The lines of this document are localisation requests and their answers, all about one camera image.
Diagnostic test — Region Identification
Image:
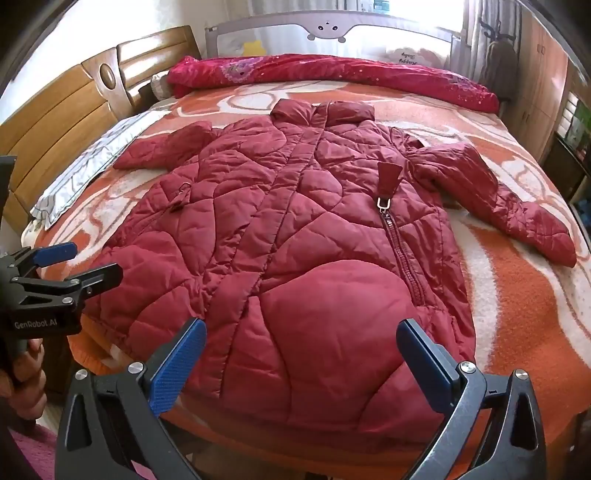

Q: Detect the dark side cabinet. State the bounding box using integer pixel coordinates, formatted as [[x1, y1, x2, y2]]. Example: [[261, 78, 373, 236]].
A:
[[547, 88, 591, 206]]

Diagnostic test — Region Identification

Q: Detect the white printed pillow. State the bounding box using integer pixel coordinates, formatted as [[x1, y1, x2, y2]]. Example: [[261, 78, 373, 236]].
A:
[[394, 45, 445, 66]]

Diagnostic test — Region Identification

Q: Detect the grey and white pillowcase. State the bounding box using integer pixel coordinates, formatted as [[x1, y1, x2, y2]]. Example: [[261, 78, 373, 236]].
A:
[[30, 108, 174, 229]]

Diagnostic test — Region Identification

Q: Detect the orange and white blanket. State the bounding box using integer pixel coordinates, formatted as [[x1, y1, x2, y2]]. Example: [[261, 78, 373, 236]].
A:
[[21, 78, 591, 467]]

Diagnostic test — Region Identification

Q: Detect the red floral quilt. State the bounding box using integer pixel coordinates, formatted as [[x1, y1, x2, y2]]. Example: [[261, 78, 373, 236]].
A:
[[166, 53, 500, 114]]

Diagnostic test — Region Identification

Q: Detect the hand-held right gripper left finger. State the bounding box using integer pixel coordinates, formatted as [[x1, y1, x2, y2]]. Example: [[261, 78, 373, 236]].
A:
[[54, 318, 207, 480]]

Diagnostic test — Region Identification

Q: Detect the wooden wardrobe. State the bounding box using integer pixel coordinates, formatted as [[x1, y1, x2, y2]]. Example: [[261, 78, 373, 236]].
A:
[[508, 9, 571, 158]]

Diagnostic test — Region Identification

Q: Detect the red quilted puffer coat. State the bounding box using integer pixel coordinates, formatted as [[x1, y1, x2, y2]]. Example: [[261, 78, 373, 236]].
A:
[[81, 98, 578, 432]]

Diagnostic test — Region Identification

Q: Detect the pink rug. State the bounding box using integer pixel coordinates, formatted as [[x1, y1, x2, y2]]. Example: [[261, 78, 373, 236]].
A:
[[9, 418, 62, 480]]

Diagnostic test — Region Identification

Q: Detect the grey bed guard rail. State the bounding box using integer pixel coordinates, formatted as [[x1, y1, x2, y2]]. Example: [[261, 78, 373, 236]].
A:
[[203, 13, 455, 70]]

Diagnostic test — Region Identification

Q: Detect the coat rack with hanging clothes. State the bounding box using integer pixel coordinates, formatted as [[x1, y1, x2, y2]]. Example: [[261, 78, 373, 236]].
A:
[[475, 16, 522, 100]]

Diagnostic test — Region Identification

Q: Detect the window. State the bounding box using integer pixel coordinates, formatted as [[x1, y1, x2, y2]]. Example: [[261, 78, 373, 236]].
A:
[[360, 0, 467, 29]]

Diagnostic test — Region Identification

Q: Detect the wooden headboard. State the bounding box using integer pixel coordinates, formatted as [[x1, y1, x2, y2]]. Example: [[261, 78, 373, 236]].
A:
[[0, 25, 204, 232]]

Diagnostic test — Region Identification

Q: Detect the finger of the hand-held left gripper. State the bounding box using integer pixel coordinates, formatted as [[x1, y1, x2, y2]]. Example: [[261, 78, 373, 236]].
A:
[[8, 242, 77, 278], [13, 263, 124, 306]]

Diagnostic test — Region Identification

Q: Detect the person's left hand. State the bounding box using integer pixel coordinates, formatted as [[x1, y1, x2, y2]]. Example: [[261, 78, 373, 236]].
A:
[[0, 339, 47, 422]]

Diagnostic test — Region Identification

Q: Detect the row of green white boxes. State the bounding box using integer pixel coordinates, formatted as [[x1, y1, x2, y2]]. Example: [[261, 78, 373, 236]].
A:
[[560, 91, 591, 149]]

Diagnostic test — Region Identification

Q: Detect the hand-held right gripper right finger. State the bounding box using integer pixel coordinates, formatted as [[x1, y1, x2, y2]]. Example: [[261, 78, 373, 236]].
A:
[[397, 318, 548, 480]]

